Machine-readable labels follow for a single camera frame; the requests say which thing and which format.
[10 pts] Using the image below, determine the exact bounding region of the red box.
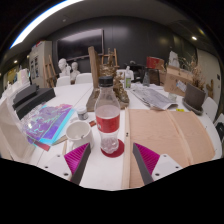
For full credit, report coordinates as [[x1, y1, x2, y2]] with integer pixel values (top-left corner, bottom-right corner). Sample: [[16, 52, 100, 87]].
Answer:
[[145, 56, 166, 70]]

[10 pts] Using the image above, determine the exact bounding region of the brown cardboard box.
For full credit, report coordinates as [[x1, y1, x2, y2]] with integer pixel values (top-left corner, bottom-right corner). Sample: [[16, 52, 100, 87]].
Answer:
[[163, 64, 189, 98]]

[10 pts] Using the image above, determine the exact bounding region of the large white plaster bust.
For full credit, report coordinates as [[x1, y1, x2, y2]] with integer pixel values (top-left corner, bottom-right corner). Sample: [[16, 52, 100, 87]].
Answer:
[[57, 58, 72, 78]]

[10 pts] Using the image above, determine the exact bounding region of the long ceiling light strip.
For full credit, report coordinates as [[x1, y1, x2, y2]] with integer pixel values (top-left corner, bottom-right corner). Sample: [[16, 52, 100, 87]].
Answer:
[[9, 0, 84, 49]]

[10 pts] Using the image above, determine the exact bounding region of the brown sculpture on wooden base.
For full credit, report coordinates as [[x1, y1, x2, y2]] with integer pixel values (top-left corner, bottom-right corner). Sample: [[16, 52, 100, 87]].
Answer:
[[85, 45, 131, 113]]

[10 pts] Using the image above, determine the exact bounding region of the wooden figure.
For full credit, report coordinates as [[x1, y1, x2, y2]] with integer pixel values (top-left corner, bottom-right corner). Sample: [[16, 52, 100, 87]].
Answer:
[[205, 79, 215, 99]]

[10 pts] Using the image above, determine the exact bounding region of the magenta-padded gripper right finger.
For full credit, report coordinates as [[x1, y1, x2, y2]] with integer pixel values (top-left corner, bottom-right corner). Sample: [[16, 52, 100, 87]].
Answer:
[[131, 142, 184, 186]]

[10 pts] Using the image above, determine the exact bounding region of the white cabinet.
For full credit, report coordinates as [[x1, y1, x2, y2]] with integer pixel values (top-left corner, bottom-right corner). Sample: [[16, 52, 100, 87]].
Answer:
[[28, 40, 54, 89]]

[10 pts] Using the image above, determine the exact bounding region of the white plastic chair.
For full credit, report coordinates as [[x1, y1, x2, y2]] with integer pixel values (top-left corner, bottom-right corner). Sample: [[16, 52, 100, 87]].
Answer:
[[74, 72, 94, 85], [202, 96, 219, 124], [55, 75, 72, 88], [213, 112, 224, 128]]

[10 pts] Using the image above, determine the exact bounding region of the clear red-labelled water bottle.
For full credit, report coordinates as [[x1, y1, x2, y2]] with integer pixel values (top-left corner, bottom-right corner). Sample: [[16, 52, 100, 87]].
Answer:
[[94, 75, 122, 155]]

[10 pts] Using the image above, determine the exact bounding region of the iridescent purple teal sheet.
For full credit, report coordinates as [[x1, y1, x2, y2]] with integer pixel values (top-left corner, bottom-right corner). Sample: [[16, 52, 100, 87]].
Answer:
[[24, 103, 75, 148]]

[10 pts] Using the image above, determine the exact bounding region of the wooden easel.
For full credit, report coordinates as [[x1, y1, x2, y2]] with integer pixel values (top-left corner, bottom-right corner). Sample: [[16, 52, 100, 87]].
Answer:
[[101, 47, 120, 69], [43, 54, 58, 88]]

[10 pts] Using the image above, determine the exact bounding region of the flat round red coaster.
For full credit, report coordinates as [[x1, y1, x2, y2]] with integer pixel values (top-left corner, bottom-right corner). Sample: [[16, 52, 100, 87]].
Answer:
[[100, 138, 125, 159]]

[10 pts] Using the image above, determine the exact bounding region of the clear glass bottle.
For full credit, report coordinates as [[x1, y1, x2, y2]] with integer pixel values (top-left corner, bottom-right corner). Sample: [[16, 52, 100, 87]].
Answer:
[[142, 70, 151, 88]]

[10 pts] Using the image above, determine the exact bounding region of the green-labelled spray bottle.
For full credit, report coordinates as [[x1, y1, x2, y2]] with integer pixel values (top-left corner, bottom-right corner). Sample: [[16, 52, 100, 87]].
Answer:
[[124, 65, 133, 90]]

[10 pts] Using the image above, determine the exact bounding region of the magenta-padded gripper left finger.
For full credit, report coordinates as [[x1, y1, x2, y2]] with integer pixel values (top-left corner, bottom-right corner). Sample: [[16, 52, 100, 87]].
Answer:
[[41, 142, 92, 186]]

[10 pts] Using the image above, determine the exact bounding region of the black backpack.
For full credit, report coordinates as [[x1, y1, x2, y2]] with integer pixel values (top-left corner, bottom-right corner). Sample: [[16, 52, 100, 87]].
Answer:
[[214, 121, 224, 143]]

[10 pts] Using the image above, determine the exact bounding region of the small white plaster bust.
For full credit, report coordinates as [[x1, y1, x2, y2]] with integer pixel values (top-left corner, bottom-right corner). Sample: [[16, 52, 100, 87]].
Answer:
[[69, 61, 82, 81]]

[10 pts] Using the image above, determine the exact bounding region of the dried plant in grey pot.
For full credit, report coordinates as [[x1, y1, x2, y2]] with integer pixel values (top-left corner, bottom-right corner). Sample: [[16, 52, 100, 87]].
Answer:
[[181, 56, 208, 117]]

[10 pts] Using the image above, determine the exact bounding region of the white ceramic mug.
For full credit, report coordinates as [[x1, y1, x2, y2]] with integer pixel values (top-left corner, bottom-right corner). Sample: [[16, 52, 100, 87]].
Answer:
[[65, 119, 95, 151]]

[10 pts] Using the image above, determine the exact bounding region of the plastic-wrapped white panel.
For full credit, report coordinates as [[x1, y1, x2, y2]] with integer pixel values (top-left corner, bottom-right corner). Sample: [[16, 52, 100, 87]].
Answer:
[[0, 97, 36, 161]]

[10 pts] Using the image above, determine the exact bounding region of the folded grey newspaper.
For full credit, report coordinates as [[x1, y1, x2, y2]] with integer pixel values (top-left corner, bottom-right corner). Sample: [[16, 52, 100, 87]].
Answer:
[[130, 87, 179, 111]]

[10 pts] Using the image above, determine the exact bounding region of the wooden-handled paintbrush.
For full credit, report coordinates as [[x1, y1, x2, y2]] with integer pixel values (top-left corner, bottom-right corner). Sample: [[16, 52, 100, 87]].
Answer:
[[61, 139, 69, 158]]

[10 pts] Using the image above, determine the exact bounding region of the black wall monitor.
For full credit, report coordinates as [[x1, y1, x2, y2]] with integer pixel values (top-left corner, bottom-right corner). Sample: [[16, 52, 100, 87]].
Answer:
[[56, 28, 105, 63]]

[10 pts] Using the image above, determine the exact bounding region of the white plaster sculpture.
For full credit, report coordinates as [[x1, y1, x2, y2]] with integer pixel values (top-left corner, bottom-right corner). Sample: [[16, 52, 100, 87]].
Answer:
[[168, 50, 181, 69]]

